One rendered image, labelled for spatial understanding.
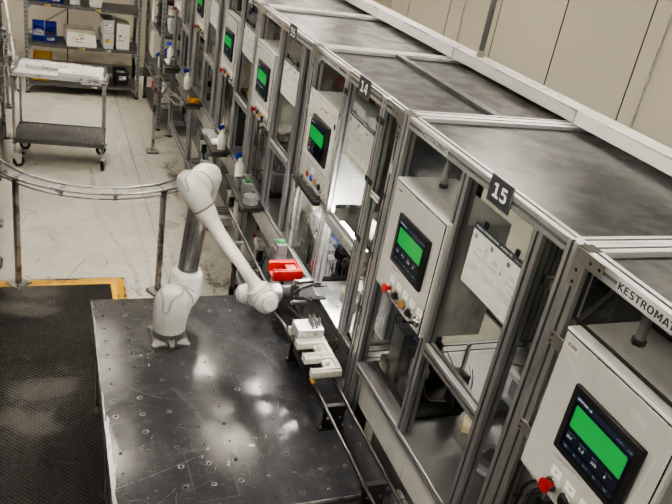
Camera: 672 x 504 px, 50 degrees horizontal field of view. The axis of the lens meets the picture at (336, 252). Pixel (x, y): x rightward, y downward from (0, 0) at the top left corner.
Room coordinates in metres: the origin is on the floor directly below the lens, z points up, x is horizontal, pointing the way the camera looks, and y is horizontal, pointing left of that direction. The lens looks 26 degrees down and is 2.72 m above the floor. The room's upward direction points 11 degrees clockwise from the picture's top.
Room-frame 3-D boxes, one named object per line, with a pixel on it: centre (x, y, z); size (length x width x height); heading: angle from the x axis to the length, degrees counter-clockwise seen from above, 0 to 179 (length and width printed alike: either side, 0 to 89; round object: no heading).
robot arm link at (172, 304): (2.90, 0.72, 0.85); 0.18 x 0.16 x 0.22; 177
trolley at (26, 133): (6.40, 2.77, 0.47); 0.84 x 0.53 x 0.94; 109
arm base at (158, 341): (2.87, 0.72, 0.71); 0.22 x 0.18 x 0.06; 25
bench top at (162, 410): (2.62, 0.39, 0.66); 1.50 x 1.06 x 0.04; 25
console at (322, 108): (3.47, 0.08, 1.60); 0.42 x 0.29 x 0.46; 25
